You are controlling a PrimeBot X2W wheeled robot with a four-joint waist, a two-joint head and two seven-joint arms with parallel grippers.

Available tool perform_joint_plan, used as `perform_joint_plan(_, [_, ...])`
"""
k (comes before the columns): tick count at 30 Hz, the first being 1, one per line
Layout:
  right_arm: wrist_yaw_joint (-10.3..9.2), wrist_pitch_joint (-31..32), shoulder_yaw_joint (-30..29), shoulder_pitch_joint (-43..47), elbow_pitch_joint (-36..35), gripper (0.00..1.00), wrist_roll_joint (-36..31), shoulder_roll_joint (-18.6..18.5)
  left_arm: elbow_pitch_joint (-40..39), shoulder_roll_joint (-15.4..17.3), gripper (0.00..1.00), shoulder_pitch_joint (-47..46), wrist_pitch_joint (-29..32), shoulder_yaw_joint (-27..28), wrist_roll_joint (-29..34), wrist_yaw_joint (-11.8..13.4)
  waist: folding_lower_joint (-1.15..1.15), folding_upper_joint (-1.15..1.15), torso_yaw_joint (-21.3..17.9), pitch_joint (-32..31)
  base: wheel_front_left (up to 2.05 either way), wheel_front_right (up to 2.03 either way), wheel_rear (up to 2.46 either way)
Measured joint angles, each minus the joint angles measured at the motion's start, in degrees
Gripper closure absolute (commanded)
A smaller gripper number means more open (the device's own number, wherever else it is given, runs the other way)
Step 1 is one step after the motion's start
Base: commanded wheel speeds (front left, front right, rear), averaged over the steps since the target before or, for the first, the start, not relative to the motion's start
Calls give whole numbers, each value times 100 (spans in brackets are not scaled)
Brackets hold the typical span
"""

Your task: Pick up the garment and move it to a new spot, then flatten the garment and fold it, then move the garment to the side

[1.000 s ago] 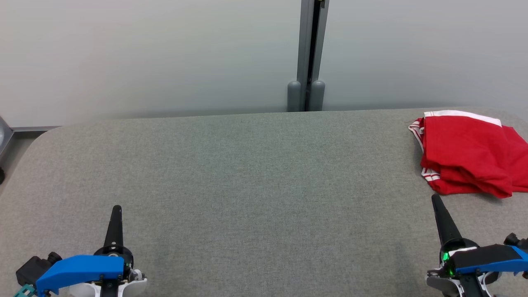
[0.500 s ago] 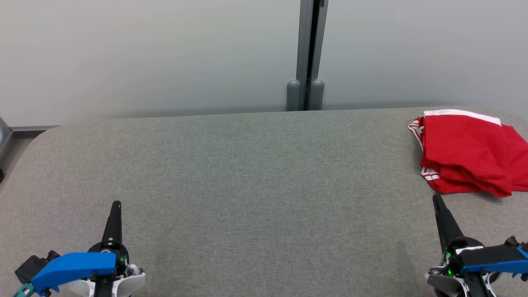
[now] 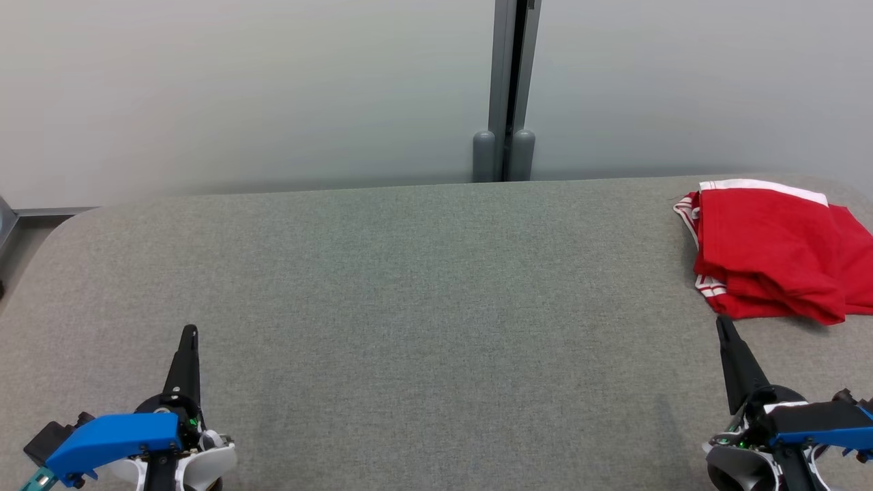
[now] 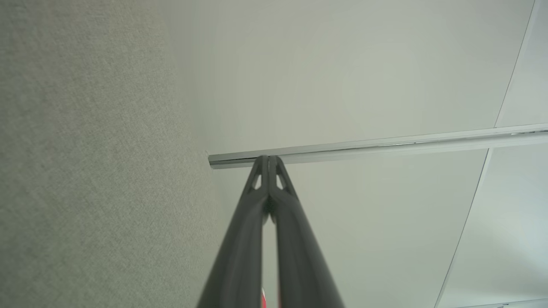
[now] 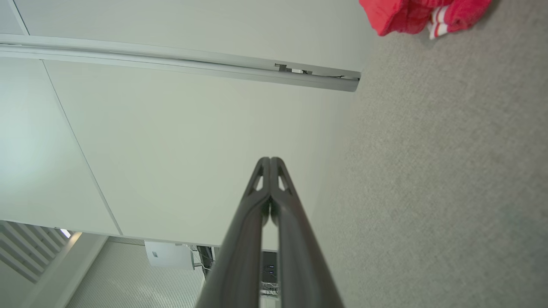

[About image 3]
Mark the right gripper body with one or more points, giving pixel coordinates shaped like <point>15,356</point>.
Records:
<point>743,464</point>

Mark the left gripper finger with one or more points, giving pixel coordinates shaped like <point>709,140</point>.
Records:
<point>185,375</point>

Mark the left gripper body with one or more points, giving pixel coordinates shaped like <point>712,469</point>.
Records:
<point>204,464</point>

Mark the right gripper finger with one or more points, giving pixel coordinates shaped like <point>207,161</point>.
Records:
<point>740,375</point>

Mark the red basketball jersey white sleeves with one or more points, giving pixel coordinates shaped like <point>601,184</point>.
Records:
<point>709,287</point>

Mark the blue right camera mount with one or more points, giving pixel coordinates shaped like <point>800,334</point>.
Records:
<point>818,426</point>

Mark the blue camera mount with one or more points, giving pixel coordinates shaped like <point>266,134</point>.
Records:
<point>818,426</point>
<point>116,440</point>

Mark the blue left camera mount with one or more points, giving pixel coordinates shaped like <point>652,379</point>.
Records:
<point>116,440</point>

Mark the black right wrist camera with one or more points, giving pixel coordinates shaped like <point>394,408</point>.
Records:
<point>846,397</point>

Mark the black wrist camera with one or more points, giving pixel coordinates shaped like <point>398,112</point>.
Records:
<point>51,436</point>
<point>846,397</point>

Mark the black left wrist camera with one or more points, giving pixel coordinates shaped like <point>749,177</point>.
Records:
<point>51,436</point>

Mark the grey cylindrical post foot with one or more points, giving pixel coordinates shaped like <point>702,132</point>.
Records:
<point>522,157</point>
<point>483,158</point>

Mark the grey partition post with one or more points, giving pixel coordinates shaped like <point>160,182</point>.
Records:
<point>503,68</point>

